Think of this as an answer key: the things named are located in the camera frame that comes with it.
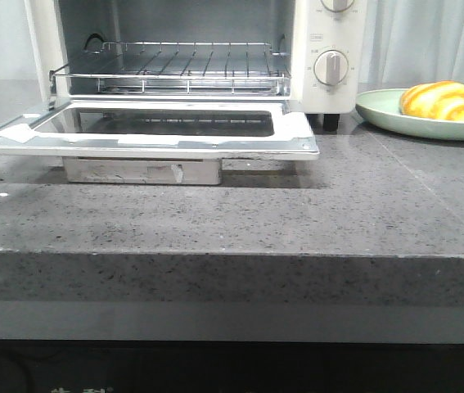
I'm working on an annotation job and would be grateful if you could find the oven glass door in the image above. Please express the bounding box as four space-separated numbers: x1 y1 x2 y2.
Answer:
0 97 319 184

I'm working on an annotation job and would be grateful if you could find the yellow striped bread roll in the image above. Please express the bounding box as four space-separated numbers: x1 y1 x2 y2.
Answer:
399 80 464 122

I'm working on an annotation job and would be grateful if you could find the lower oven control knob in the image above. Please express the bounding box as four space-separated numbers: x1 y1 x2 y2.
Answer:
313 50 349 86

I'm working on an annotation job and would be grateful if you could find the oven control knob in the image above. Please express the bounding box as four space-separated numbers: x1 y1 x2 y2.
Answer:
313 50 349 86
321 0 354 13

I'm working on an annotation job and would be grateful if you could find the white Toshiba toaster oven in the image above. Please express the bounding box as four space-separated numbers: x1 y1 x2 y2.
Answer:
25 0 367 130

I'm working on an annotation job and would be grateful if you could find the upper oven control knob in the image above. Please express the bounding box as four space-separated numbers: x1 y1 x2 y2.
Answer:
321 0 354 13

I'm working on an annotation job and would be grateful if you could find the light green plate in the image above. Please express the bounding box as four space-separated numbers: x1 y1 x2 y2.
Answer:
355 88 464 141

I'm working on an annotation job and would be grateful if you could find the white curtain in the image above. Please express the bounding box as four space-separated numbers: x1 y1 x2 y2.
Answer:
0 1 464 87

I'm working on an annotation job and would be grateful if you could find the metal oven wire rack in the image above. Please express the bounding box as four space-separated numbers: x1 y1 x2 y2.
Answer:
49 41 291 97

